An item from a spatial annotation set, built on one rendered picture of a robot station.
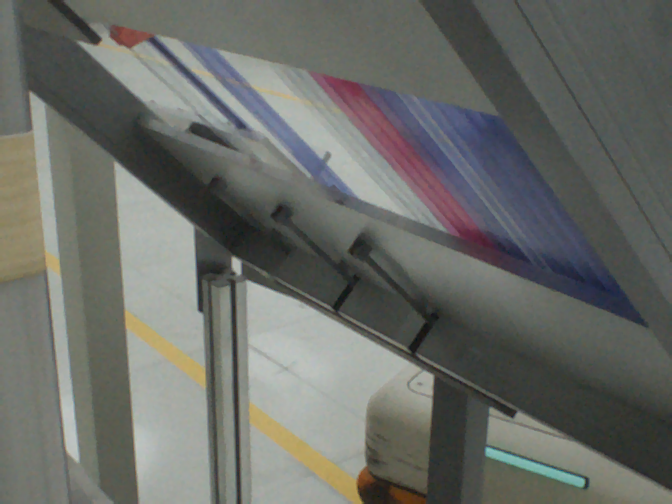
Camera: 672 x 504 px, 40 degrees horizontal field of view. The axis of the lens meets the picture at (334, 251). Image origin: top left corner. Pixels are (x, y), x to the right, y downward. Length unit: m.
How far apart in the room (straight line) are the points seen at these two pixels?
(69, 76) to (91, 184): 0.30
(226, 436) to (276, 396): 0.98
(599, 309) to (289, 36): 0.22
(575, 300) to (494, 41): 0.32
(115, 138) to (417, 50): 0.61
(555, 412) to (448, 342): 0.12
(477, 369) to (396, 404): 0.80
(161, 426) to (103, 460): 0.72
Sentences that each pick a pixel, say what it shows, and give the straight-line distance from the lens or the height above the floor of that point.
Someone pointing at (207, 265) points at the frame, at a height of 0.65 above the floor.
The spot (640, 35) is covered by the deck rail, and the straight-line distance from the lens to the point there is 0.27.
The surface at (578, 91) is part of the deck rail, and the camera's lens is 0.26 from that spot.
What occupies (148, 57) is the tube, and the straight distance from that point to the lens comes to 0.84.
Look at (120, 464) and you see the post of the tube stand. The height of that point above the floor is 0.32.
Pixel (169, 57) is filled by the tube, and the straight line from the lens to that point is 1.10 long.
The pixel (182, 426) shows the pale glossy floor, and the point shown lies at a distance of 2.04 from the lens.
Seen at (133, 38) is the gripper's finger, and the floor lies 0.94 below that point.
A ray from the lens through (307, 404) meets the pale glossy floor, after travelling 2.11.
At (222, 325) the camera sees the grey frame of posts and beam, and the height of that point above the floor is 0.59.
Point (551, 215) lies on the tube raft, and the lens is 0.47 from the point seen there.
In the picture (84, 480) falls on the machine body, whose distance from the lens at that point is 0.78.
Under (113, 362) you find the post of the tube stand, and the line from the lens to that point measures 1.28.
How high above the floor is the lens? 1.05
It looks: 21 degrees down
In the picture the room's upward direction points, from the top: 1 degrees clockwise
